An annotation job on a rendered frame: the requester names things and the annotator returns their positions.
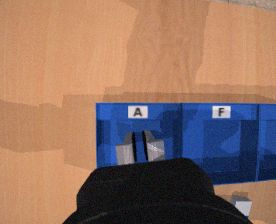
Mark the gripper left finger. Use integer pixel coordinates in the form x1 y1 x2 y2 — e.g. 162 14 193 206
115 132 137 165

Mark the blue and white eraser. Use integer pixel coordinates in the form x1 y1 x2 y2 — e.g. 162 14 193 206
230 197 252 218

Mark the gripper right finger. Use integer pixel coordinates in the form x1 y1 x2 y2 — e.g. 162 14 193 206
142 130 165 162

